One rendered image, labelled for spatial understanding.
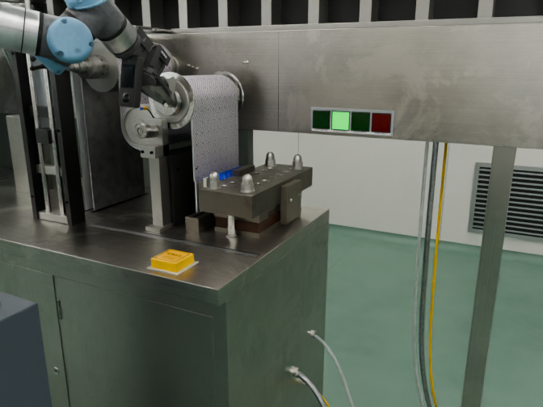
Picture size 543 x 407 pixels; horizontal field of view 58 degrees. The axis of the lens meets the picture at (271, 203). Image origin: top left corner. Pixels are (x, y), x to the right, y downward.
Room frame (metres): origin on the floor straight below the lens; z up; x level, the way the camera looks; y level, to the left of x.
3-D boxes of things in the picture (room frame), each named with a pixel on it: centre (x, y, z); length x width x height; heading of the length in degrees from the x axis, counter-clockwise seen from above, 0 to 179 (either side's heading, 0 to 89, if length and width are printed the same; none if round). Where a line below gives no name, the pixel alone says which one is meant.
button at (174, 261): (1.04, 0.22, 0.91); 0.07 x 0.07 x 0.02; 64
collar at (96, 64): (1.41, 0.50, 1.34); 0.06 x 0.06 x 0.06; 64
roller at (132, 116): (1.49, 0.32, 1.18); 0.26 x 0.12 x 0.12; 154
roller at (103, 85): (1.55, 0.43, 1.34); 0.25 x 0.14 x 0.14; 154
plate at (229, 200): (1.39, 0.03, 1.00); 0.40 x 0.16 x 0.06; 154
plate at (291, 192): (1.36, -0.06, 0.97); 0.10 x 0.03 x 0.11; 154
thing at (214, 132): (1.40, 0.16, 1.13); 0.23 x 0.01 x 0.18; 154
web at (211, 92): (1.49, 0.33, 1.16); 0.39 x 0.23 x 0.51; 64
